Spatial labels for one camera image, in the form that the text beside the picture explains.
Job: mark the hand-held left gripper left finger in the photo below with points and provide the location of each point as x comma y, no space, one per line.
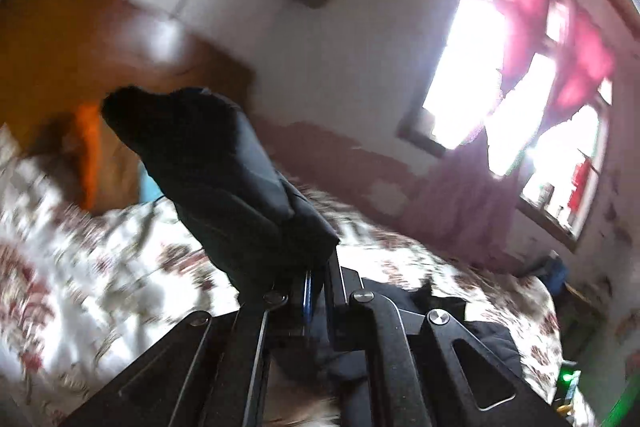
308,303

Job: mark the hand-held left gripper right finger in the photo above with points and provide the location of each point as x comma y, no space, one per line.
336,302

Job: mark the black garment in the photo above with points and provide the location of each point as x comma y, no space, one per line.
215,167

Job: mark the blue bag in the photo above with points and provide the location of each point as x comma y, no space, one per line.
555,272

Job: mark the light blue cloth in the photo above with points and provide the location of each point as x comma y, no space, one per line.
150,187

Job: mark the red window ornament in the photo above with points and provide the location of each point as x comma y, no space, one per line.
581,187

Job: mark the floral bedspread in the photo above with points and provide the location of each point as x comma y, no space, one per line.
100,267

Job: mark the window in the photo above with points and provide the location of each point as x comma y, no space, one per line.
465,72

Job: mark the orange cloth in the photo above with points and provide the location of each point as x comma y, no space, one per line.
90,147

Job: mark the bright pink window valance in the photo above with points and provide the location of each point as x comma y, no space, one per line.
525,22

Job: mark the wooden headboard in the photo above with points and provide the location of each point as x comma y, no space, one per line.
75,32

